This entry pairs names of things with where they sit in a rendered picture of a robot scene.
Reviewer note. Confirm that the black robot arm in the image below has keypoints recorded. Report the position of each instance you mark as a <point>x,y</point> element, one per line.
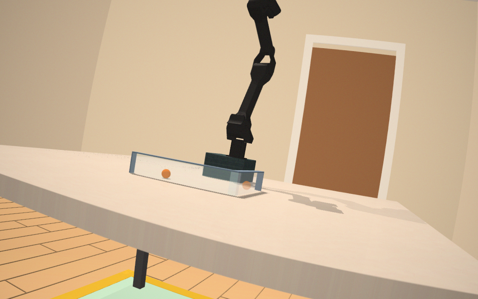
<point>239,124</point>

